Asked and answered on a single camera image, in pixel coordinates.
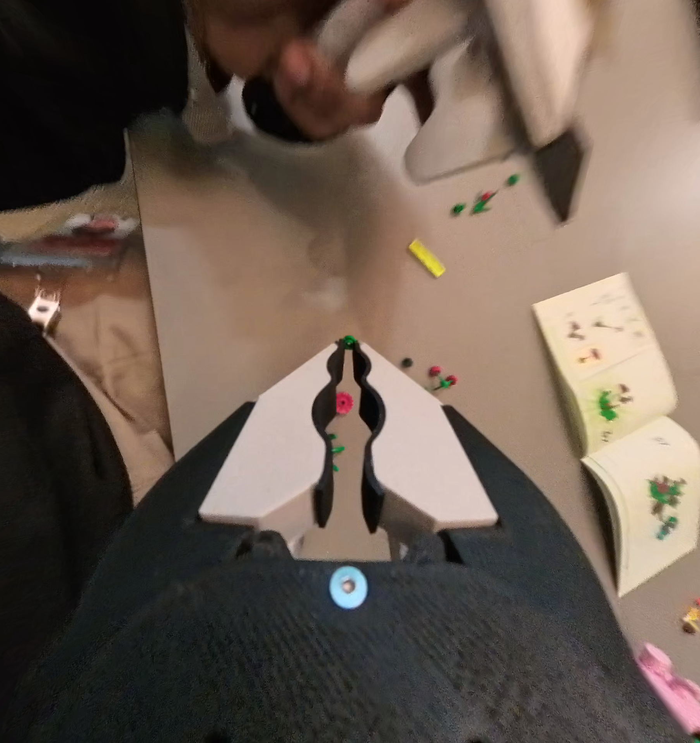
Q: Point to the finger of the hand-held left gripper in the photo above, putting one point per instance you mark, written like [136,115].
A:
[547,69]

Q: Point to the person's beige trousers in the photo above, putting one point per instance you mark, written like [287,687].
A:
[118,371]

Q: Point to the yellow-green flat toy plate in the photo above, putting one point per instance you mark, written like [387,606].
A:
[426,258]

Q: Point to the tiny orange toy pieces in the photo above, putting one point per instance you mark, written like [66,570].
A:
[698,616]

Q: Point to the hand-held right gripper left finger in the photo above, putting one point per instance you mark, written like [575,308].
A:
[263,464]

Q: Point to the grey red badge card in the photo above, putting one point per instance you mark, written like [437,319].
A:
[54,241]

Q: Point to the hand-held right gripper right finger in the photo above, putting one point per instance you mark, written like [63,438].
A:
[431,464]

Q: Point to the toy instruction booklet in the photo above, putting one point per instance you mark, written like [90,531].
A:
[617,418]

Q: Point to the person's left hand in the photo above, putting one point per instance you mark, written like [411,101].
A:
[303,64]

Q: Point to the dark pink toy flower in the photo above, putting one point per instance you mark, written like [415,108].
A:
[344,402]

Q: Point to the metal clip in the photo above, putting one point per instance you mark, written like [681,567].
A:
[42,310]

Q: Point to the person's black jacket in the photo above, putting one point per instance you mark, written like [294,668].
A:
[31,522]

